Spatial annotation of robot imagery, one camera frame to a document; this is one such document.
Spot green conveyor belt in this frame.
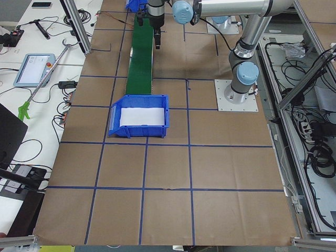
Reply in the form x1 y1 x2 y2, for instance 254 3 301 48
125 18 153 95

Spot blue bin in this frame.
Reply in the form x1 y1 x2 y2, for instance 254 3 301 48
108 94 170 138
125 0 148 13

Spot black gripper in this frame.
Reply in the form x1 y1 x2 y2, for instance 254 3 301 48
149 14 164 49

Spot black power adapter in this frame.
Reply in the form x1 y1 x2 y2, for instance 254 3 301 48
58 80 77 89

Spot smartphone on table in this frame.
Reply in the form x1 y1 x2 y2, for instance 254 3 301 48
31 2 52 8

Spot aluminium frame post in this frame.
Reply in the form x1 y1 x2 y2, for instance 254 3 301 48
60 0 91 55

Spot red black power wire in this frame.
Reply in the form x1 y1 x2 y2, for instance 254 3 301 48
96 10 135 27

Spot blue bin on left side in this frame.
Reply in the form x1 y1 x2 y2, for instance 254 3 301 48
108 94 170 138

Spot teach pendant tablet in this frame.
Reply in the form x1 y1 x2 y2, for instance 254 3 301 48
13 54 56 88

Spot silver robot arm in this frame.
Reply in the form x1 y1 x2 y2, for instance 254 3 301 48
147 1 202 49
193 0 293 104

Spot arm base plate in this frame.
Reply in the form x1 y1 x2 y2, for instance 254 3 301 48
214 79 258 112
206 16 239 35

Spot blue bin on right side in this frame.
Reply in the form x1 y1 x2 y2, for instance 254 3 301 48
125 0 148 13

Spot green handled reacher grabber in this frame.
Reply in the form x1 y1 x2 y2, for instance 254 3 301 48
14 39 76 121

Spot black monitor corner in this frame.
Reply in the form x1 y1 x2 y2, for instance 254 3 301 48
0 104 28 170

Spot black flat tool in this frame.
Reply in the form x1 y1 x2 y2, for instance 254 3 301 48
33 20 50 39

